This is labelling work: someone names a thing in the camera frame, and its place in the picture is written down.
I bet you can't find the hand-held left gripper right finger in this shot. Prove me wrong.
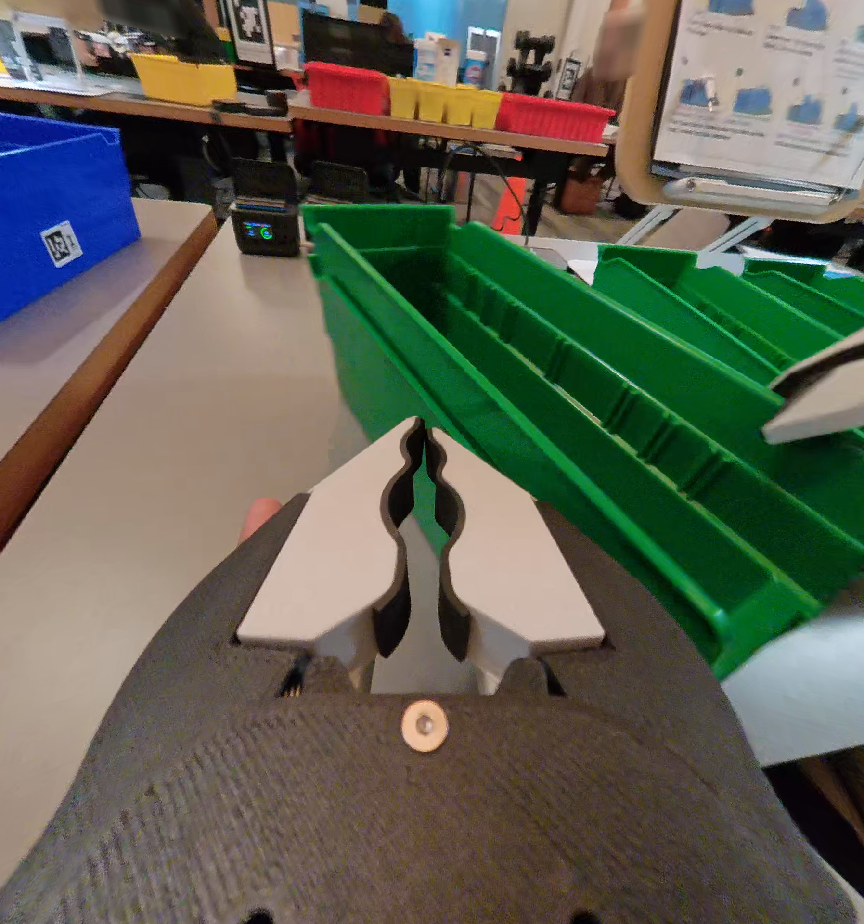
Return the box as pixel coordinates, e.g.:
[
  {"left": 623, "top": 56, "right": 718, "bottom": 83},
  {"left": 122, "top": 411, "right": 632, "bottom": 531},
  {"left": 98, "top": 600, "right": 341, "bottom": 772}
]
[{"left": 423, "top": 426, "right": 607, "bottom": 695}]

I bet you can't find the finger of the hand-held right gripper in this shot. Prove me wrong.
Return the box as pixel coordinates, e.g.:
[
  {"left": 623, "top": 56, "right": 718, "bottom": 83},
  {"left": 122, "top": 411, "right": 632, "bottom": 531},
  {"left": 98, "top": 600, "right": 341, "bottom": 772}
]
[
  {"left": 760, "top": 356, "right": 864, "bottom": 446},
  {"left": 770, "top": 314, "right": 864, "bottom": 398}
]

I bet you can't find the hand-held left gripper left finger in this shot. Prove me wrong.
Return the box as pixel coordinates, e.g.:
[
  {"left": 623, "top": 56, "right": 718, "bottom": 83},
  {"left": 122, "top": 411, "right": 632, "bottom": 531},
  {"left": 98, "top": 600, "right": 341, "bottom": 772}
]
[{"left": 235, "top": 416, "right": 427, "bottom": 693}]

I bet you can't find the green plastic bin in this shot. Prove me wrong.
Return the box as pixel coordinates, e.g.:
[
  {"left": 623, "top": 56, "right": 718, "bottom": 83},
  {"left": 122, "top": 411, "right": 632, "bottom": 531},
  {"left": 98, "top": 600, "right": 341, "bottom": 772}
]
[
  {"left": 300, "top": 204, "right": 864, "bottom": 622},
  {"left": 742, "top": 258, "right": 864, "bottom": 340},
  {"left": 315, "top": 224, "right": 823, "bottom": 681},
  {"left": 592, "top": 245, "right": 864, "bottom": 449}
]

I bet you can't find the grey desk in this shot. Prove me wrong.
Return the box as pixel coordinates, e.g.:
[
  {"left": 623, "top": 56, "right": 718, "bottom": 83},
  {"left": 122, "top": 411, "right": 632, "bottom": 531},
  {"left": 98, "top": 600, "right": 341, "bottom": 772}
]
[{"left": 0, "top": 215, "right": 864, "bottom": 921}]

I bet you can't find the person's left hand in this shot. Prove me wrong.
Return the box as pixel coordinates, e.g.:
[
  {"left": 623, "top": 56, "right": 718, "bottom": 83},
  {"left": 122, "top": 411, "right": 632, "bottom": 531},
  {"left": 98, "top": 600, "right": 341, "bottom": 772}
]
[{"left": 238, "top": 497, "right": 284, "bottom": 546}]

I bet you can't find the white board stand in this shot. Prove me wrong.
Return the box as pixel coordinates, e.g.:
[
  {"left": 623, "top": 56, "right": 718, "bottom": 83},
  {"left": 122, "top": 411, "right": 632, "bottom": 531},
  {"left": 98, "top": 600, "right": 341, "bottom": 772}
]
[{"left": 616, "top": 204, "right": 774, "bottom": 252}]

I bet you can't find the printed instruction sheet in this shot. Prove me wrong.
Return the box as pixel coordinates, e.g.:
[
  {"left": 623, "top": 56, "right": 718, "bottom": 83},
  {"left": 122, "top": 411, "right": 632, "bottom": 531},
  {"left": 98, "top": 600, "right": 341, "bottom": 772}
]
[{"left": 652, "top": 0, "right": 864, "bottom": 190}]

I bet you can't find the beige document board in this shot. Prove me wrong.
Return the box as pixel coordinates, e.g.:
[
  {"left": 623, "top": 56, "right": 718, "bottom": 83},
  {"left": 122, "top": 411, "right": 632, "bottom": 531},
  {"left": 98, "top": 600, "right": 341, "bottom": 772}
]
[{"left": 614, "top": 0, "right": 864, "bottom": 223}]

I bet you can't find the wood-edged grey table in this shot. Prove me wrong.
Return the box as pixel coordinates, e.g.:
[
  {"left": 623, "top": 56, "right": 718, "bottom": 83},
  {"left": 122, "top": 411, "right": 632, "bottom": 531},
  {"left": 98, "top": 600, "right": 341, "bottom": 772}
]
[{"left": 0, "top": 198, "right": 218, "bottom": 593}]

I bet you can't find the orange traffic cone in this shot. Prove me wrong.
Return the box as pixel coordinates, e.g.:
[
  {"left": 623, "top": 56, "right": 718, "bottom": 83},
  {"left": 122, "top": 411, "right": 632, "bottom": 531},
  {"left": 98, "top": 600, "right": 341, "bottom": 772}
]
[{"left": 491, "top": 175, "right": 528, "bottom": 233}]

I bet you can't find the black microscope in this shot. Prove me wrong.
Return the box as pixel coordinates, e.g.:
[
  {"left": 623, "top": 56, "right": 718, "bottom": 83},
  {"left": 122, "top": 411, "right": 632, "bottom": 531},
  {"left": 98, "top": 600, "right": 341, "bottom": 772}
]
[{"left": 507, "top": 30, "right": 557, "bottom": 96}]

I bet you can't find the blue plastic bin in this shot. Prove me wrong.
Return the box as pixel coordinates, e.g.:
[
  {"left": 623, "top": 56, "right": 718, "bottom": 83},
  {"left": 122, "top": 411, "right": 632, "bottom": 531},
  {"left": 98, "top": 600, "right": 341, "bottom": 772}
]
[{"left": 0, "top": 108, "right": 142, "bottom": 340}]

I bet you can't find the large yellow bin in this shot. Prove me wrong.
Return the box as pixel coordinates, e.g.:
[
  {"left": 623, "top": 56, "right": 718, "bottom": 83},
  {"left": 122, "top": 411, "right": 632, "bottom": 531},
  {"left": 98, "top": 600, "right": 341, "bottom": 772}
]
[{"left": 130, "top": 52, "right": 239, "bottom": 107}]

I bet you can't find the white carton box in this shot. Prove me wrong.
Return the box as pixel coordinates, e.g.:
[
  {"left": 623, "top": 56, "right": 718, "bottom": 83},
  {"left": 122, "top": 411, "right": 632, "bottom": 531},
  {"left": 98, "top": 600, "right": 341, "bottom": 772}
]
[{"left": 413, "top": 35, "right": 462, "bottom": 82}]

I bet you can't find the black monitor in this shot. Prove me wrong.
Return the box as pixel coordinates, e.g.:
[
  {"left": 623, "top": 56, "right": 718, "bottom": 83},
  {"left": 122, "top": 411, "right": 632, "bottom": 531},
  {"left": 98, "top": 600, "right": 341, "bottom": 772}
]
[{"left": 302, "top": 11, "right": 416, "bottom": 78}]

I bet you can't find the printed tag sign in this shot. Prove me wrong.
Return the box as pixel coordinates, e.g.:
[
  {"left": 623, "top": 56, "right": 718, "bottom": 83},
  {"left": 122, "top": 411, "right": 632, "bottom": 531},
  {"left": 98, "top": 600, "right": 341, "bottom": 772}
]
[{"left": 226, "top": 0, "right": 275, "bottom": 64}]

